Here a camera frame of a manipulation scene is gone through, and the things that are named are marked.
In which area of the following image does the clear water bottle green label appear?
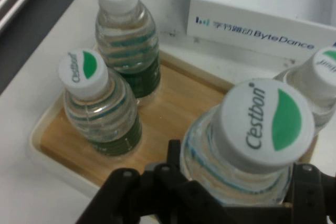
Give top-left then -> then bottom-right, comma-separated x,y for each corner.
58,48 -> 144,158
272,46 -> 336,136
94,0 -> 162,107
179,78 -> 316,207

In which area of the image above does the white cardboard box with print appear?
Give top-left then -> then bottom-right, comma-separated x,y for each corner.
186,0 -> 336,61

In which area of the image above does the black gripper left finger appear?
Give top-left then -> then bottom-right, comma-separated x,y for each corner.
89,139 -> 227,224

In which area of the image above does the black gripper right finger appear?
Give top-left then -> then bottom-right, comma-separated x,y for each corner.
283,163 -> 336,224

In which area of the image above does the wooden tray with white rim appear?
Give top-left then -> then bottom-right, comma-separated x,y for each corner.
28,45 -> 319,191

